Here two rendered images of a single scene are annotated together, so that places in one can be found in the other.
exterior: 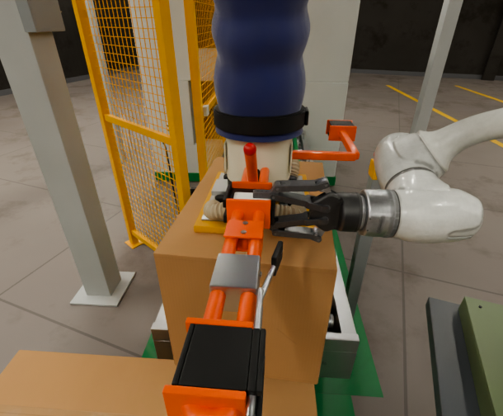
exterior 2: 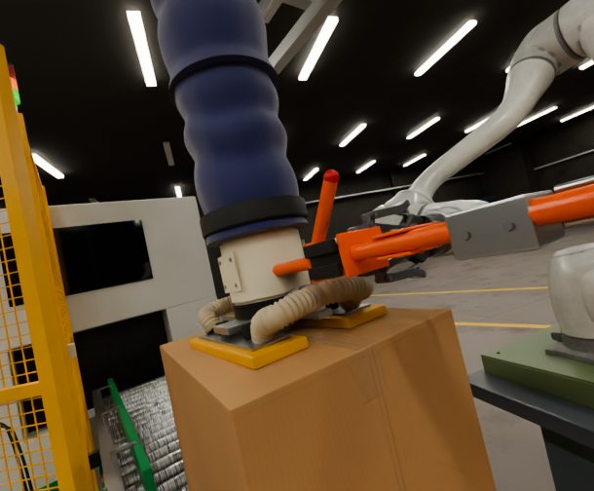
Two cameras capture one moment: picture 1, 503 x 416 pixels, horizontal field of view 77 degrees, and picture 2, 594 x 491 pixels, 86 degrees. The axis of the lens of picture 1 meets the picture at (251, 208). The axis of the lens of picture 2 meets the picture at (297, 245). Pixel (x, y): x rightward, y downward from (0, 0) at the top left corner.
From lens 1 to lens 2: 0.51 m
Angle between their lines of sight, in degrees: 50
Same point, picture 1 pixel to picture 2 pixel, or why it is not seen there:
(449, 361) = (542, 402)
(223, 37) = (218, 125)
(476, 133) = (437, 176)
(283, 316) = (435, 426)
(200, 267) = (317, 396)
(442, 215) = not seen: hidden behind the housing
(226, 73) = (227, 162)
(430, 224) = not seen: hidden behind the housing
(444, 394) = (585, 425)
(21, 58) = not seen: outside the picture
